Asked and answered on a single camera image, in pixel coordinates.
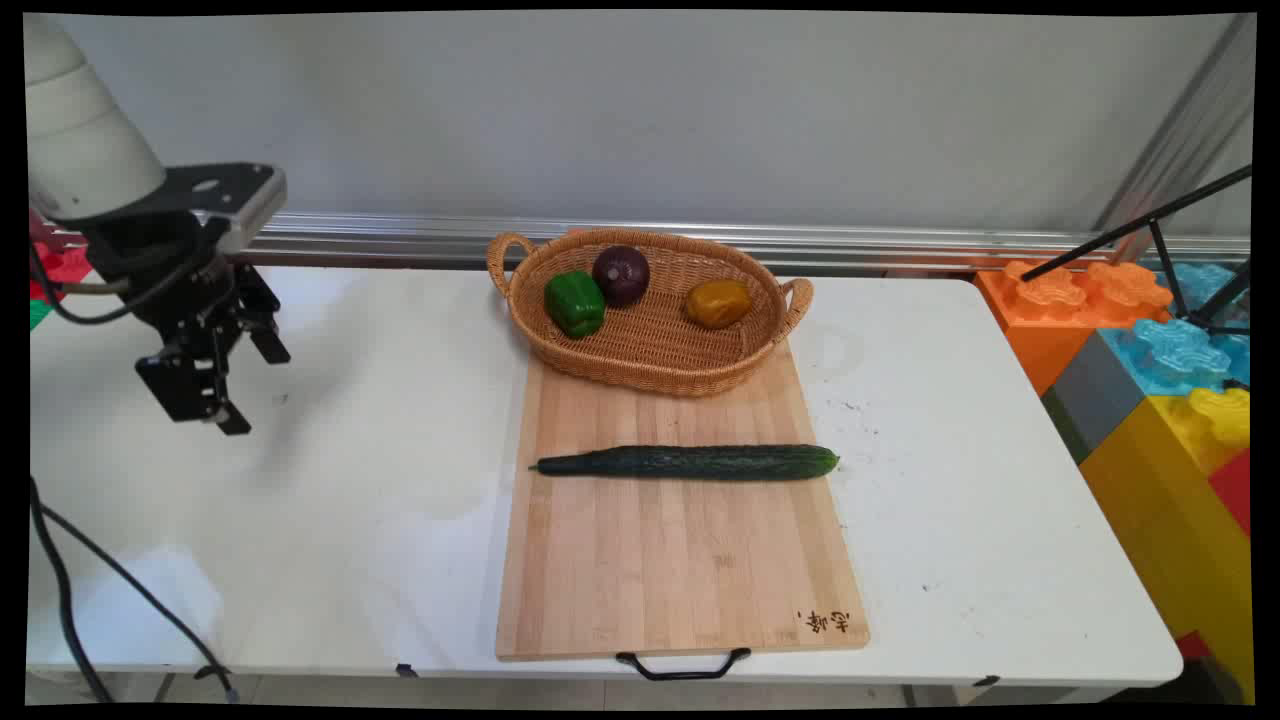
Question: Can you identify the black silver wrist camera module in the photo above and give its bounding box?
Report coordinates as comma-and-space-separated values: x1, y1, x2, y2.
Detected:
150, 163, 288, 254

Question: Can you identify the long green cucumber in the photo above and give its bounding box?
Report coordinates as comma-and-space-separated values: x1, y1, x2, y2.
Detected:
530, 444, 840, 482

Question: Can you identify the black tripod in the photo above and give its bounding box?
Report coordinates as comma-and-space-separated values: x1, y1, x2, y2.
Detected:
1020, 165, 1253, 338

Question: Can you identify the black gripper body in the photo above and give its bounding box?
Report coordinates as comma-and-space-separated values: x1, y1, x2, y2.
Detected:
83, 212, 247, 348

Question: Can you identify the big yellow toy block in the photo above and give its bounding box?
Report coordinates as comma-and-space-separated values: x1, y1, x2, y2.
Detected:
1080, 387, 1253, 701

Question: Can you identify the bamboo cutting board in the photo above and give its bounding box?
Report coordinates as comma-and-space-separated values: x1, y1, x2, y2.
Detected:
495, 340, 871, 683

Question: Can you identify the aluminium frame rail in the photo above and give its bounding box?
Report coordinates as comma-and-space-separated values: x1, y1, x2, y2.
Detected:
228, 212, 1251, 277

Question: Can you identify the woven wicker basket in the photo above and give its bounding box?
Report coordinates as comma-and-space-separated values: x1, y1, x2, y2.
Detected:
487, 228, 815, 398

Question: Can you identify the yellow bell pepper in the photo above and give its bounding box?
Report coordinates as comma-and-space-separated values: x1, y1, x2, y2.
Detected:
685, 279, 753, 330

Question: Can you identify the big orange toy block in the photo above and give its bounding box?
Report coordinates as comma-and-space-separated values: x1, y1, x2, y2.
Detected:
975, 260, 1174, 397

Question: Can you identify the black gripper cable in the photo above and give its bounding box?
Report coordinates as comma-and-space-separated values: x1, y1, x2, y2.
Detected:
30, 238, 219, 327

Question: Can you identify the thick black cable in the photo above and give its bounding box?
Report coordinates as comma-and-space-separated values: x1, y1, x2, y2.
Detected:
28, 476, 113, 703

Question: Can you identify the thin black cable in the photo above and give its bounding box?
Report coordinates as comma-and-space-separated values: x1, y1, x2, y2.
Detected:
38, 508, 239, 703

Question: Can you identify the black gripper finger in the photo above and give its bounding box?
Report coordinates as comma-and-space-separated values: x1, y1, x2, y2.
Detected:
232, 262, 292, 366
135, 325, 253, 437

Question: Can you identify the big red toy block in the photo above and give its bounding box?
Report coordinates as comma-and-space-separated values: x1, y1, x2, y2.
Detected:
1208, 448, 1252, 538

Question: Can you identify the big grey toy block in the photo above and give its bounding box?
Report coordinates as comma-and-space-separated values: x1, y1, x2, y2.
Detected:
1040, 330, 1147, 464

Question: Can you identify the purple red onion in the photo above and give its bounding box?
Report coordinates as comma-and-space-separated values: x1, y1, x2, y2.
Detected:
592, 245, 651, 307

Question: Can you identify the green bell pepper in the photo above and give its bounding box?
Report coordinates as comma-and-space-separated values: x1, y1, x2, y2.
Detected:
544, 270, 607, 339

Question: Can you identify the big blue toy block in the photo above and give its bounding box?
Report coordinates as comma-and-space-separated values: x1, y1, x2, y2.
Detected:
1098, 262, 1251, 397

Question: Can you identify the small red toy block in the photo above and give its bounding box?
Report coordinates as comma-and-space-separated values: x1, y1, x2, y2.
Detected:
30, 215, 94, 301

